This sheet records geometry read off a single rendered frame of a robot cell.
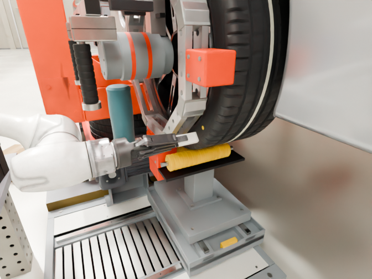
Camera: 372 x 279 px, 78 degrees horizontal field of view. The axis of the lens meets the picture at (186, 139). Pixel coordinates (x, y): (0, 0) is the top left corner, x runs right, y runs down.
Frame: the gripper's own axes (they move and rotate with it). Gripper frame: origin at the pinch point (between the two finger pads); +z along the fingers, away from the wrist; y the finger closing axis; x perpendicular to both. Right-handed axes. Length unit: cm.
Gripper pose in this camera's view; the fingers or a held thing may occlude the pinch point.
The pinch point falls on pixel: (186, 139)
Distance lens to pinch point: 66.4
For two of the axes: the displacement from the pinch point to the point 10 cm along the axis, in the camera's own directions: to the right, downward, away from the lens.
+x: -3.1, -9.1, 2.8
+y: 3.1, -3.8, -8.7
